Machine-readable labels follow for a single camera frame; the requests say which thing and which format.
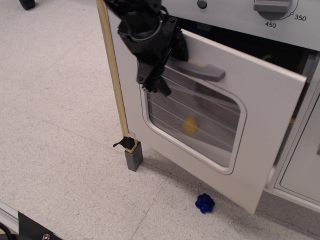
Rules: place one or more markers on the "yellow toy corn piece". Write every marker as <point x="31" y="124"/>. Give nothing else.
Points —
<point x="190" y="125"/>

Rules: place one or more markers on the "aluminium frame rail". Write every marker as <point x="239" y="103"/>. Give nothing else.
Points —
<point x="9" y="217"/>

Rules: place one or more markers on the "white oven door with window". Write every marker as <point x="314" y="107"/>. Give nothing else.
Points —
<point x="242" y="119"/>

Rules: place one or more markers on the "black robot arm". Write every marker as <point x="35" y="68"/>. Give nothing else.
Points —
<point x="127" y="10"/>

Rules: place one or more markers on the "black base plate with screw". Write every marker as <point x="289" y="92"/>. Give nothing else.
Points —
<point x="29" y="229"/>

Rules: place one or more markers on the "black caster wheel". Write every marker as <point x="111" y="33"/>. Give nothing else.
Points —
<point x="27" y="4"/>

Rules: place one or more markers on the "grey temperature knob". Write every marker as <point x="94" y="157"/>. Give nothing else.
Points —
<point x="272" y="9"/>

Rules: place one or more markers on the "white cabinet drawer door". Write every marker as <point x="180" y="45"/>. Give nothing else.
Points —
<point x="300" y="174"/>

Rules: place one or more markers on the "blue toy grape bunch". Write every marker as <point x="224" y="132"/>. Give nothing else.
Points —
<point x="205" y="203"/>

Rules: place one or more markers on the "black tape piece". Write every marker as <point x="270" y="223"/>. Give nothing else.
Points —
<point x="126" y="142"/>

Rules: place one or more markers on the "green toy bell pepper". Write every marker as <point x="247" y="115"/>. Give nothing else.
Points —
<point x="266" y="57"/>

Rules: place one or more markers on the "grey cabinet foot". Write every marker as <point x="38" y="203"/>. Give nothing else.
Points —
<point x="134" y="159"/>

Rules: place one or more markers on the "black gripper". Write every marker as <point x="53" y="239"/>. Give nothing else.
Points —
<point x="153" y="41"/>

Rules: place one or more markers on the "white toy kitchen cabinet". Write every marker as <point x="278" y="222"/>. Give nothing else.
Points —
<point x="293" y="41"/>

